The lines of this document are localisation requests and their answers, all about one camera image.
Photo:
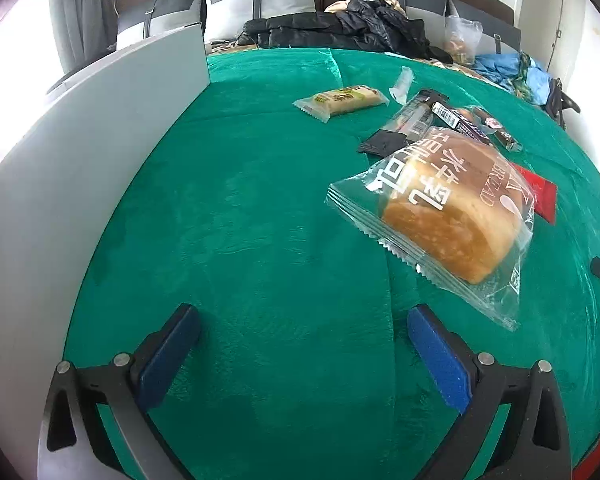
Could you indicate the red object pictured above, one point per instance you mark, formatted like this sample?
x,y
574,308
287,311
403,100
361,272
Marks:
x,y
597,460

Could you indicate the orange bun clear packet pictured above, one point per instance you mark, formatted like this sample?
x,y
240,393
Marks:
x,y
472,115

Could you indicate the sliced bread loaf packet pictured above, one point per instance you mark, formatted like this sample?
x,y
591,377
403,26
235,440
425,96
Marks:
x,y
455,210

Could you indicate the beige cloth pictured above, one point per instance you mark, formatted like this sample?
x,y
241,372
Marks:
x,y
337,6

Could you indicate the rice cracker packet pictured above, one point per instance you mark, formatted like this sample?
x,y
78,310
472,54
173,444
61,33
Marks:
x,y
340,100

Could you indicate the clear tube packet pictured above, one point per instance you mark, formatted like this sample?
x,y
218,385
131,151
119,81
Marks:
x,y
402,85

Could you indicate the grey curtain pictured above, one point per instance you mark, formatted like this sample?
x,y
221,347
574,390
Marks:
x,y
85,5

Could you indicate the patterned bedsheet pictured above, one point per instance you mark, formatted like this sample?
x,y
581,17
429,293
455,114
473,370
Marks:
x,y
225,47

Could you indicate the long black clear snack packet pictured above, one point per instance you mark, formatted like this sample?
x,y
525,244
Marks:
x,y
410,115

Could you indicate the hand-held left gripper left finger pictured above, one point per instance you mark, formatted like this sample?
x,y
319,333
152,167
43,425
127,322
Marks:
x,y
167,355

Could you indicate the black puffer jacket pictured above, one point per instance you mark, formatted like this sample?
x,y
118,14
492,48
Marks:
x,y
330,27

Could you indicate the red snack packet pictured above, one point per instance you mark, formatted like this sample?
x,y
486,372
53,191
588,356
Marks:
x,y
542,195

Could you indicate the blue cloth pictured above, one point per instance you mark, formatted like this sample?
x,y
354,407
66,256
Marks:
x,y
505,67

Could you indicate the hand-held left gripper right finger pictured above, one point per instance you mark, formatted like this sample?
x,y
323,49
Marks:
x,y
437,360

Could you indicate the dark snack bar packet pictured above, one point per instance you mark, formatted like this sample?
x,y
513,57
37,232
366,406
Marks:
x,y
450,117

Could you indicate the clear plastic food bag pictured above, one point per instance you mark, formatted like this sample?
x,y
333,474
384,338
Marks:
x,y
462,40

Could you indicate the dark handbag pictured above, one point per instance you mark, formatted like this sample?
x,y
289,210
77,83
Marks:
x,y
560,102

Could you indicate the white board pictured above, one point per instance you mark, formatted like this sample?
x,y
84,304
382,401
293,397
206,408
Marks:
x,y
55,185

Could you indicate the green patterned cloth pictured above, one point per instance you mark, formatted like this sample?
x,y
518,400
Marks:
x,y
255,210

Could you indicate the brown sausage packet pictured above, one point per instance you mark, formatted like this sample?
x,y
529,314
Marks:
x,y
502,135

